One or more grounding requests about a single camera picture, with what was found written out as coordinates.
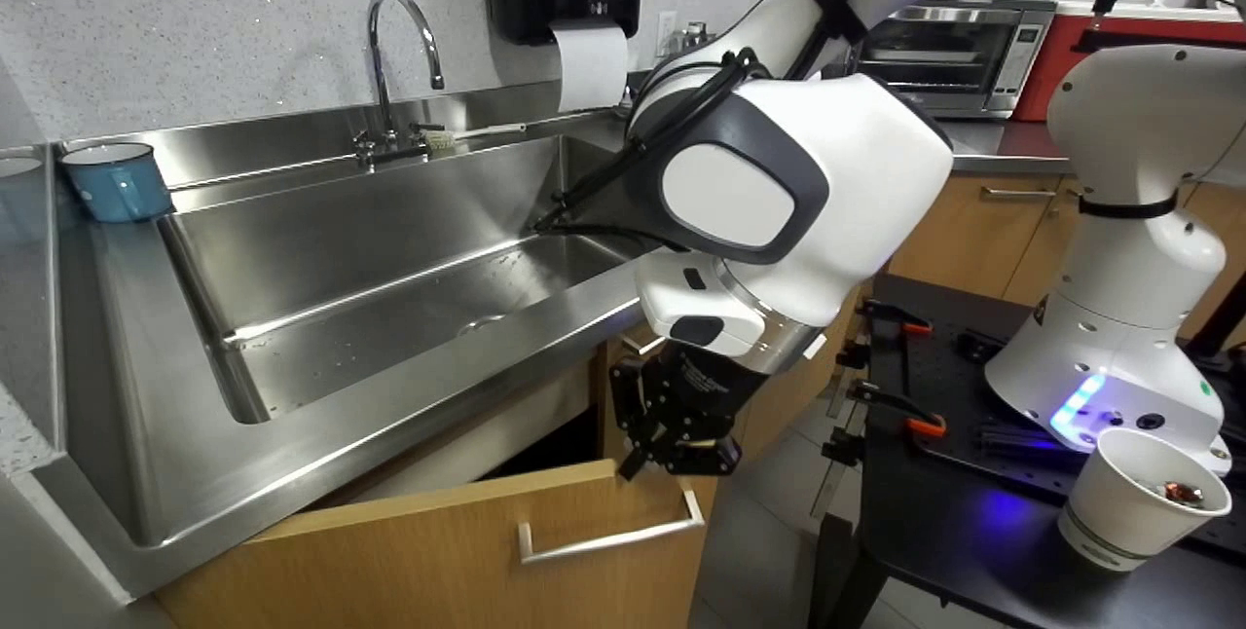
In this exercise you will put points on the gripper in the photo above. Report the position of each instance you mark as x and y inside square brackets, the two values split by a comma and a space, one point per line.
[703, 386]

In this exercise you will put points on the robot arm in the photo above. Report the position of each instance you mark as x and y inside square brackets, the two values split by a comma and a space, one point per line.
[857, 171]

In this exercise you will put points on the orange and black clamp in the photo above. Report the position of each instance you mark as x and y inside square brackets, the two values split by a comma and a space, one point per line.
[900, 410]
[900, 317]

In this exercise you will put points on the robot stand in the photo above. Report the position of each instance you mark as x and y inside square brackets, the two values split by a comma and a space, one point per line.
[934, 532]

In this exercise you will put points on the stainless steel sink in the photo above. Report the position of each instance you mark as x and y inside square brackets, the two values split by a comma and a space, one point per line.
[389, 298]

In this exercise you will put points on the dish brush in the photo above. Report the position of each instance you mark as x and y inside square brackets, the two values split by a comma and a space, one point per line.
[467, 134]

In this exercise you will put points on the wooden drawer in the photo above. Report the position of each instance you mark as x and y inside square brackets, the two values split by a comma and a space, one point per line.
[973, 240]

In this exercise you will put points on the white paper cup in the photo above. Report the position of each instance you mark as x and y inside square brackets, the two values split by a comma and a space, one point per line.
[1119, 502]

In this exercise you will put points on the chrome tap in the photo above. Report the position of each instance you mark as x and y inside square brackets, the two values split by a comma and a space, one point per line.
[382, 74]

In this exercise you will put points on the silver toaster oven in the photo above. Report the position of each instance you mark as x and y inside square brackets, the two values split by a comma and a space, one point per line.
[949, 55]

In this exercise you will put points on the red box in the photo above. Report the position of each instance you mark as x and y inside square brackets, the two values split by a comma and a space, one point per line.
[1046, 74]

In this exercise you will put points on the blue enamel mug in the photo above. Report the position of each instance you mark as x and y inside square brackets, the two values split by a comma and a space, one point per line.
[117, 186]

